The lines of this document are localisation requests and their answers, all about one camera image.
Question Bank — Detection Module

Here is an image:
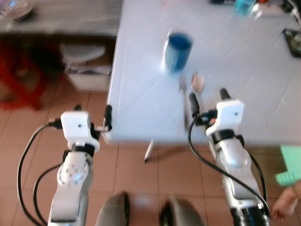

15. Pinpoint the metal fork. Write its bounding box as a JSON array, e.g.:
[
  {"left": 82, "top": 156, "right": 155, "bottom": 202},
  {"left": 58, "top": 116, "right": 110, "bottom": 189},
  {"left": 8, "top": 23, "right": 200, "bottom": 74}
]
[{"left": 180, "top": 76, "right": 190, "bottom": 133}]

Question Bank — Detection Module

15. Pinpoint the white plastic table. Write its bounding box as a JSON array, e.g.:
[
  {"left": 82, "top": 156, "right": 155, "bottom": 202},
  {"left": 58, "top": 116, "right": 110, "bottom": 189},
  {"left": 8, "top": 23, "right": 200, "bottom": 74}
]
[{"left": 101, "top": 0, "right": 301, "bottom": 163}]

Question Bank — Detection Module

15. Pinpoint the white plastic bin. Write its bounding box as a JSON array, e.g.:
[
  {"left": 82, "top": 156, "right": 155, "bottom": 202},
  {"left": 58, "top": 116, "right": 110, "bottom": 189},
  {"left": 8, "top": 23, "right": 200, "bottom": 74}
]
[{"left": 63, "top": 64, "right": 114, "bottom": 93}]

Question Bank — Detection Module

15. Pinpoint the blue cup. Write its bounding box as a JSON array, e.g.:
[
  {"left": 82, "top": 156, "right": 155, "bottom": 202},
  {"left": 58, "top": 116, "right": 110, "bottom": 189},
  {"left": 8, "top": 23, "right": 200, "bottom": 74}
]
[{"left": 162, "top": 31, "right": 194, "bottom": 75}]

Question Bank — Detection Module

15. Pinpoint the red plastic stool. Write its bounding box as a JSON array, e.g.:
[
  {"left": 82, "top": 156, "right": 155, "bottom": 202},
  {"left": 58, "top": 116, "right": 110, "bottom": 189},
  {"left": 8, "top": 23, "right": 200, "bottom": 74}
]
[{"left": 0, "top": 40, "right": 48, "bottom": 112}]

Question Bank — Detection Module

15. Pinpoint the grey robot left leg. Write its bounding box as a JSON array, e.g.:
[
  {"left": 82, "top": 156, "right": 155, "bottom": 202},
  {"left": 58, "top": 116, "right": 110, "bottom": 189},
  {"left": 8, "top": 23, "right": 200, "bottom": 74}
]
[{"left": 96, "top": 192, "right": 131, "bottom": 226}]

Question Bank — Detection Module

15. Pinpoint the grey robot leg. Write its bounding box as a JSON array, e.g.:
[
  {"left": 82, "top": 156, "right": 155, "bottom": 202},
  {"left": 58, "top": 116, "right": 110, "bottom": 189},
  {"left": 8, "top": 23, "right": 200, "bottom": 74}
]
[
  {"left": 96, "top": 192, "right": 131, "bottom": 226},
  {"left": 159, "top": 196, "right": 206, "bottom": 226}
]

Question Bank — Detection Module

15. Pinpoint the wooden table with grey top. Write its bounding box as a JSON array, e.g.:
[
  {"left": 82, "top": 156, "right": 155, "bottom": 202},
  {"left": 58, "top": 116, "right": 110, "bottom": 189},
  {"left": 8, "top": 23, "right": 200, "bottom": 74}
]
[{"left": 0, "top": 0, "right": 124, "bottom": 38}]

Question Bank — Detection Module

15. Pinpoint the blue container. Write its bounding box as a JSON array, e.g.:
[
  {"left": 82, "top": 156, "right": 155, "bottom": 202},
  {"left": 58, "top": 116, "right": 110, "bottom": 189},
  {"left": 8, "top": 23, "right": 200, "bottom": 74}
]
[{"left": 234, "top": 0, "right": 257, "bottom": 16}]

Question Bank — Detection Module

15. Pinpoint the grey robot right leg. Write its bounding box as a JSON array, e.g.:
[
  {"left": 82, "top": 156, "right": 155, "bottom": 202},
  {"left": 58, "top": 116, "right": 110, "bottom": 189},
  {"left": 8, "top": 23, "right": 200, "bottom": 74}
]
[{"left": 159, "top": 196, "right": 206, "bottom": 226}]

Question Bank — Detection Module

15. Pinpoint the child bare foot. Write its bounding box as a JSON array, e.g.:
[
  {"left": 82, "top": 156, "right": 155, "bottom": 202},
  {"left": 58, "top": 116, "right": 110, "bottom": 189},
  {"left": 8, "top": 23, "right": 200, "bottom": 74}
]
[{"left": 272, "top": 187, "right": 300, "bottom": 221}]

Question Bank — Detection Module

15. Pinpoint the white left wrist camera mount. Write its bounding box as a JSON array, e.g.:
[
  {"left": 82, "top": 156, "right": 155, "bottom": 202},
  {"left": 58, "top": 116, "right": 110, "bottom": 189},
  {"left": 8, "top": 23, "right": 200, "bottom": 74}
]
[{"left": 61, "top": 111, "right": 101, "bottom": 152}]

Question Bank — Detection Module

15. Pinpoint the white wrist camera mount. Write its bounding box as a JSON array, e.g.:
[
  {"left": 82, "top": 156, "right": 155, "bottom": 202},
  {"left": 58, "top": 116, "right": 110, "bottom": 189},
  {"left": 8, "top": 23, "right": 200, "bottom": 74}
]
[
  {"left": 61, "top": 111, "right": 101, "bottom": 152},
  {"left": 214, "top": 99, "right": 246, "bottom": 138}
]

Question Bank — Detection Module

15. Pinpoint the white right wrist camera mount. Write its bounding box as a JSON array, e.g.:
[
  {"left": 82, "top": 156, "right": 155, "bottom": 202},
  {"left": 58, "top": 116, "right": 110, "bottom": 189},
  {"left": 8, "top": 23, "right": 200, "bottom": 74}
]
[{"left": 214, "top": 99, "right": 246, "bottom": 138}]

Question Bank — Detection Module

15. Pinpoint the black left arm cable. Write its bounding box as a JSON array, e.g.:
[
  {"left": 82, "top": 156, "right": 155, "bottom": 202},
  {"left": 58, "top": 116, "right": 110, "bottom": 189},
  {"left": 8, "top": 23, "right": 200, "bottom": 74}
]
[
  {"left": 17, "top": 120, "right": 63, "bottom": 226},
  {"left": 32, "top": 162, "right": 64, "bottom": 225}
]

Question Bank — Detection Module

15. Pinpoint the white device with black cable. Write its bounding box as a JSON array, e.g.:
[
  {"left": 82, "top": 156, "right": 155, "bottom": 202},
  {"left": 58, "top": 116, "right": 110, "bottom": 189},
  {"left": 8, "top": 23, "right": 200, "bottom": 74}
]
[{"left": 256, "top": 0, "right": 301, "bottom": 26}]

